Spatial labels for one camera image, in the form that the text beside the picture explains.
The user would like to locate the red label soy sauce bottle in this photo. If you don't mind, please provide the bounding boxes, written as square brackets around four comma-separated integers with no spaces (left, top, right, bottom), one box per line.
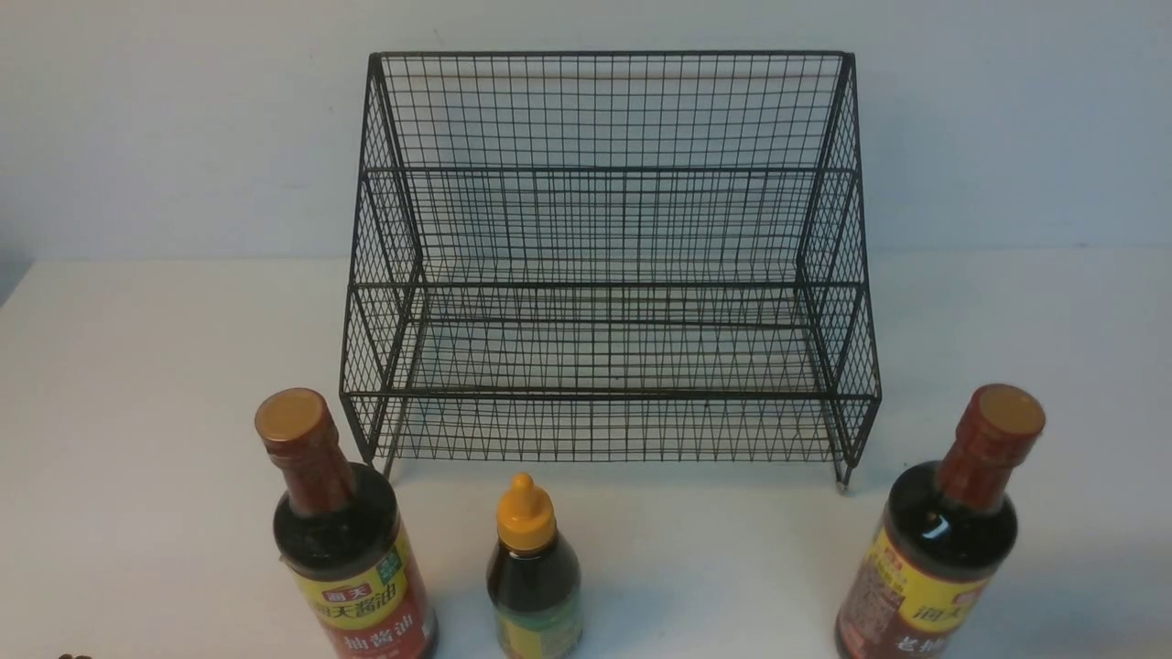
[255,387,440,658]

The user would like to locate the small yellow cap seasoning bottle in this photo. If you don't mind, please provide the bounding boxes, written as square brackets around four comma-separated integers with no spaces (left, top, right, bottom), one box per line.
[486,473,582,658]

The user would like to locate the black wire mesh shelf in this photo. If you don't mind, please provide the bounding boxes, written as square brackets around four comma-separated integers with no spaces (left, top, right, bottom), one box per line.
[339,49,883,492]

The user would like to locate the brown label soy sauce bottle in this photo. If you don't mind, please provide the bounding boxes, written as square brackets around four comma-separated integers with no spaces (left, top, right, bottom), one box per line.
[833,383,1047,658]

